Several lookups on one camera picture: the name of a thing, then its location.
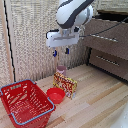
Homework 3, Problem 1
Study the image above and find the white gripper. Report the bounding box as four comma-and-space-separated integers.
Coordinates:
45, 28, 81, 58

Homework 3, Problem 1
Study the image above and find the red yellow cereal bar box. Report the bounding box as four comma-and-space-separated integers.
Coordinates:
52, 71, 79, 100

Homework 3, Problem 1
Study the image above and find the brown drawer cabinet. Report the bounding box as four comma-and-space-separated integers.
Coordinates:
82, 9, 128, 82

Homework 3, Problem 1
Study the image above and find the red plastic bowl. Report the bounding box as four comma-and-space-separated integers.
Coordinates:
45, 87, 67, 105

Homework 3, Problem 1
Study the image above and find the red shopping basket blue rim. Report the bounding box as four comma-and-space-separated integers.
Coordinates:
0, 78, 56, 128

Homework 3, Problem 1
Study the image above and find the black cable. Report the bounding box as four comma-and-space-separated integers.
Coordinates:
79, 17, 128, 38

